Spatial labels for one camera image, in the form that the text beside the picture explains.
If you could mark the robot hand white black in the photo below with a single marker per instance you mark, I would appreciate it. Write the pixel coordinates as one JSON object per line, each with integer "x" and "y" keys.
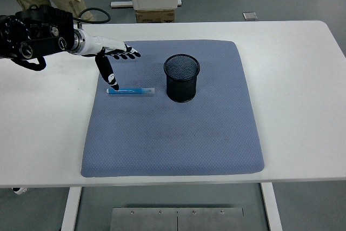
{"x": 105, "y": 44}

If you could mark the blue marker pen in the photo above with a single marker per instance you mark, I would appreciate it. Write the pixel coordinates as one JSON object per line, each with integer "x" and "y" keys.
{"x": 135, "y": 91}

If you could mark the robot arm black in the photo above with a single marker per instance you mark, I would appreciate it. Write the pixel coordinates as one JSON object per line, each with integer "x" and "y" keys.
{"x": 38, "y": 35}

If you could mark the black mesh pen holder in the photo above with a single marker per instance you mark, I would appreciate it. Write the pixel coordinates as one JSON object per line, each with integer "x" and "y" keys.
{"x": 181, "y": 87}

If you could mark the white base bar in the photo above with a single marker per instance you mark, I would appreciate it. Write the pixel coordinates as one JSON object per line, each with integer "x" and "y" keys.
{"x": 121, "y": 4}

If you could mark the brown cardboard box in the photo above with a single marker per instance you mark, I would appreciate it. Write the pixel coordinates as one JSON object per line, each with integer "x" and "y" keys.
{"x": 155, "y": 16}

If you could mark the blue-grey textured mat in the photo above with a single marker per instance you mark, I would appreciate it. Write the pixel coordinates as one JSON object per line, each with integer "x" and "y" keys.
{"x": 173, "y": 139}

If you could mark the grey floor socket plate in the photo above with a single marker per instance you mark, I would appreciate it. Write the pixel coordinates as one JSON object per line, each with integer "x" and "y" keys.
{"x": 250, "y": 16}

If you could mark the white table leg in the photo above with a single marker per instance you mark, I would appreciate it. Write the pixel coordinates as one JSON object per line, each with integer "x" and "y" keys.
{"x": 70, "y": 209}
{"x": 271, "y": 209}

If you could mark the small white black robot part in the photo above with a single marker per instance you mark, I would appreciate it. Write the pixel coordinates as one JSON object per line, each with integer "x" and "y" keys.
{"x": 19, "y": 190}

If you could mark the grey metal plate with screws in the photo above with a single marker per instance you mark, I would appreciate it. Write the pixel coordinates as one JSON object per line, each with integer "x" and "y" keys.
{"x": 151, "y": 220}

